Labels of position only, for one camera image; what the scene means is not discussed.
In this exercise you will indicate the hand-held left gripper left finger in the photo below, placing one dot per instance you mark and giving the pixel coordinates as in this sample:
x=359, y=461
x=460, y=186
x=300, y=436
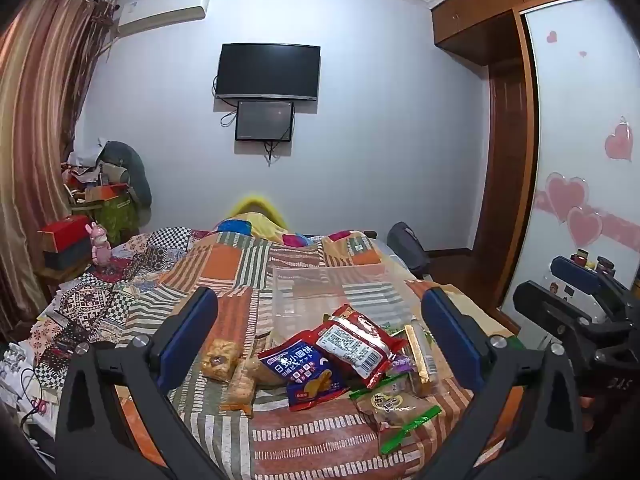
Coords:
x=192, y=330

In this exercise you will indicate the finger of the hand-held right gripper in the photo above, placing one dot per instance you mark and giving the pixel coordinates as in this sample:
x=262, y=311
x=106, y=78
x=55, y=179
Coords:
x=547, y=305
x=575, y=270

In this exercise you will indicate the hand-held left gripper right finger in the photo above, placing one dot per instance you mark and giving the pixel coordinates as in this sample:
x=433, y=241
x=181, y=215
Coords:
x=450, y=330

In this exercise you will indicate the gold snack bar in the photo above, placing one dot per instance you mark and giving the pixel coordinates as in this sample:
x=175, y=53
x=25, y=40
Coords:
x=422, y=365

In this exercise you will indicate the purple label cream roll packet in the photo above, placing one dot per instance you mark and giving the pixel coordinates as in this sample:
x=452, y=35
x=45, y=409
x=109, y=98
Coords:
x=400, y=362

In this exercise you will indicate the green edged cake packet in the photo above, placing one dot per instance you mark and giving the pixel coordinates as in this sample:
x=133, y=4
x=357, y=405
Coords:
x=392, y=402

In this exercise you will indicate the clear plastic container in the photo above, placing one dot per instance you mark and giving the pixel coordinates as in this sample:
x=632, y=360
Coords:
x=345, y=290

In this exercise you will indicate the blue snack packet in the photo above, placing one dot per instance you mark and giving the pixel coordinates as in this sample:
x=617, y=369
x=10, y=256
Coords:
x=300, y=370

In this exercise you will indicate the dark jar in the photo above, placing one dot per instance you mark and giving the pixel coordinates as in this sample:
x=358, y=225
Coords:
x=606, y=265
x=580, y=257

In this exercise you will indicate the brown bread packet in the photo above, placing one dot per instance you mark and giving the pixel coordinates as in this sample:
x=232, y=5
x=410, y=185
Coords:
x=240, y=390
x=218, y=358

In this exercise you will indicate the large pink heart sticker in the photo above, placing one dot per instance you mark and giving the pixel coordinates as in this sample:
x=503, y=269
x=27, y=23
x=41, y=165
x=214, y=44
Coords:
x=565, y=195
x=620, y=142
x=585, y=227

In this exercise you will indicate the small green snack packet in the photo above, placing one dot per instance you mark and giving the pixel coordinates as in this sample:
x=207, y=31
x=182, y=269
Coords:
x=395, y=330

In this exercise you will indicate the pale yellow snack packet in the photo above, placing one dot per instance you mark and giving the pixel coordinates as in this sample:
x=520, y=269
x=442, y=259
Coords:
x=260, y=372

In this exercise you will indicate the grey backpack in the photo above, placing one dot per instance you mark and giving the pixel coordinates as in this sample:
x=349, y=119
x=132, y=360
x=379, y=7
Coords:
x=407, y=247

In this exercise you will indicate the checkered patchwork sheet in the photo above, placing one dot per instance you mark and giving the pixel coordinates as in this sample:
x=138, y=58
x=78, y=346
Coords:
x=100, y=305

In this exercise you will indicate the red sausage packet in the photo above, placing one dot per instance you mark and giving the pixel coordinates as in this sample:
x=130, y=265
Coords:
x=350, y=342

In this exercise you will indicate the pink toy rabbit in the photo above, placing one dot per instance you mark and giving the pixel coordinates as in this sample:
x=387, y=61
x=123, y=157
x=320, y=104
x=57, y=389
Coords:
x=98, y=249

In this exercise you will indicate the yellow printed blanket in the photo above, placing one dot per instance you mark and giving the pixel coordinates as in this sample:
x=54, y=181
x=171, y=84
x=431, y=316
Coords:
x=280, y=237

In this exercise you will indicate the wooden wardrobe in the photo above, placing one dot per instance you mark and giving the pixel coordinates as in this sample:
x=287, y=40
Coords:
x=505, y=160

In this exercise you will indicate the green patterned box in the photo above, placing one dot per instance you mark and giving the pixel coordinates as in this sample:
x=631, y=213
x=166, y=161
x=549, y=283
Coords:
x=117, y=215

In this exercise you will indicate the wooden nightstand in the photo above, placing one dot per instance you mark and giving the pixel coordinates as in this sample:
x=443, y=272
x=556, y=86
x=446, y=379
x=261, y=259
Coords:
x=60, y=277

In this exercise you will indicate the white sliding wardrobe door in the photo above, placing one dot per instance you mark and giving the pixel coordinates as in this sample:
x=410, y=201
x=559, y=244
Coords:
x=575, y=125

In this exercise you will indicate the dark flat box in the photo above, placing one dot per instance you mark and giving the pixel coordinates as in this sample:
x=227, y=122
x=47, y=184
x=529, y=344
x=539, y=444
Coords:
x=62, y=260

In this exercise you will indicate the orange striped patchwork blanket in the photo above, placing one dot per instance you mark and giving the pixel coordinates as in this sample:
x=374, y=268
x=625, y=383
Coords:
x=300, y=440

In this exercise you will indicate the red gift box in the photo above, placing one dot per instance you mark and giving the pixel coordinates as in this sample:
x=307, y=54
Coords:
x=65, y=232

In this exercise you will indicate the grey neck pillow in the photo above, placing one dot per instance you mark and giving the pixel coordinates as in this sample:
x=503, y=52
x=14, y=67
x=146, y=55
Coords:
x=132, y=165

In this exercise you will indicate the white printed cloth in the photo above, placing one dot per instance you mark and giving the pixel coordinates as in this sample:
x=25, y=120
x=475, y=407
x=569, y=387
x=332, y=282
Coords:
x=15, y=365

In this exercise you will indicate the pile of papers and boxes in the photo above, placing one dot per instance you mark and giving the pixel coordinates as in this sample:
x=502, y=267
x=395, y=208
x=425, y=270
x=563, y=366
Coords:
x=82, y=175

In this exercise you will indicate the small red heart sticker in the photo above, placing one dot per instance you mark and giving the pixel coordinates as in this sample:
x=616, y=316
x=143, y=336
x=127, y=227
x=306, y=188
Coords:
x=551, y=37

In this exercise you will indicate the striped brown curtain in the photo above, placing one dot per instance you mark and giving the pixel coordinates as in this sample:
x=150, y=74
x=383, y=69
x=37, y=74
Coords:
x=35, y=135

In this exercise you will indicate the white air conditioner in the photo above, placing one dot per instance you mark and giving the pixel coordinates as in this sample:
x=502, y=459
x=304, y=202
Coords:
x=162, y=10

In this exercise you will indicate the wooden bed frame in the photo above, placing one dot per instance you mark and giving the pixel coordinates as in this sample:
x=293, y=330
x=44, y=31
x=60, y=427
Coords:
x=371, y=234

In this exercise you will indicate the small black wall monitor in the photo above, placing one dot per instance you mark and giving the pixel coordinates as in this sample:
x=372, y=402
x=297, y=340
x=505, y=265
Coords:
x=264, y=121

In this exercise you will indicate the black wall television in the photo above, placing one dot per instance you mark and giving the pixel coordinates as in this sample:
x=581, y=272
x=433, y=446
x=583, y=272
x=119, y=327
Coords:
x=267, y=71

